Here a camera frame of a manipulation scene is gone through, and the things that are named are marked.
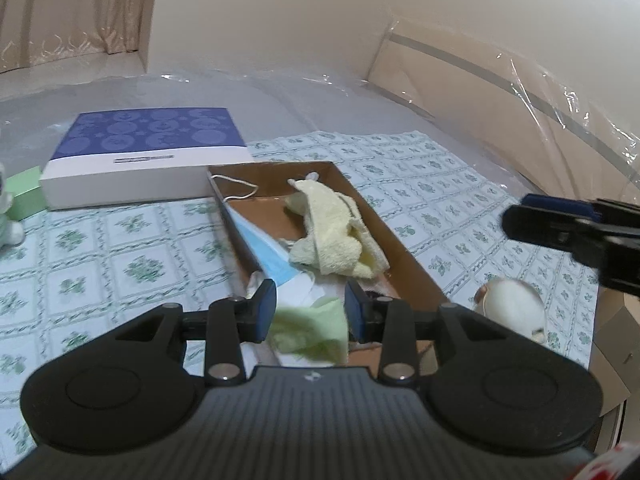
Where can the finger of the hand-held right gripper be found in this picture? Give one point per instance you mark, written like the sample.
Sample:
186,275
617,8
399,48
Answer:
535,222
560,205

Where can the plastic wrapped headboard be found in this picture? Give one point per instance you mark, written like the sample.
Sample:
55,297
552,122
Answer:
475,80

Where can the red and white item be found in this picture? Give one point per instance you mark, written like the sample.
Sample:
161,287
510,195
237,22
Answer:
615,465

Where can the plastic wrapped mattress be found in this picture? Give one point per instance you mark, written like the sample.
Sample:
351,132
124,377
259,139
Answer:
300,105

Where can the purple and white flat box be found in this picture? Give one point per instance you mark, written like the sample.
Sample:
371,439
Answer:
150,135

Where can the light green box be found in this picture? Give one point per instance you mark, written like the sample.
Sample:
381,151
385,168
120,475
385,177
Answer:
27,192

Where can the plain cardboard carton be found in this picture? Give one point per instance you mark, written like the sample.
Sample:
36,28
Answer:
617,350

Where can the floral bedsheet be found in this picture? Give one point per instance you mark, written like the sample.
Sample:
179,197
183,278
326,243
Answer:
125,270

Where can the white plush rabbit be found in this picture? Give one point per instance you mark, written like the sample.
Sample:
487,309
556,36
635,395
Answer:
9,230

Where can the blue face mask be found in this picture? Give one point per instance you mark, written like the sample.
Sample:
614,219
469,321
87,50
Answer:
270,255

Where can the light green cloth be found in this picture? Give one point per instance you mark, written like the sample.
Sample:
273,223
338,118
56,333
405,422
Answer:
310,330

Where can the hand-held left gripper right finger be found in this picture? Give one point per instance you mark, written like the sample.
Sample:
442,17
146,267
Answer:
355,310

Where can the brown cardboard box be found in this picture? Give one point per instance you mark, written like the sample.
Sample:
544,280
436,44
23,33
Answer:
270,215

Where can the white face mask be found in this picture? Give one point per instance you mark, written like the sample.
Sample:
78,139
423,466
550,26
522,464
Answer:
300,291

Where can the beige curtain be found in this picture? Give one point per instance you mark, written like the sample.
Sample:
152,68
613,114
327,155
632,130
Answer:
65,5

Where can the yellow towel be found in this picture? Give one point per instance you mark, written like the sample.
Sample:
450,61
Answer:
325,230

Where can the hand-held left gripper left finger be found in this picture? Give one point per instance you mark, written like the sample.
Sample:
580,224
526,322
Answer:
265,310

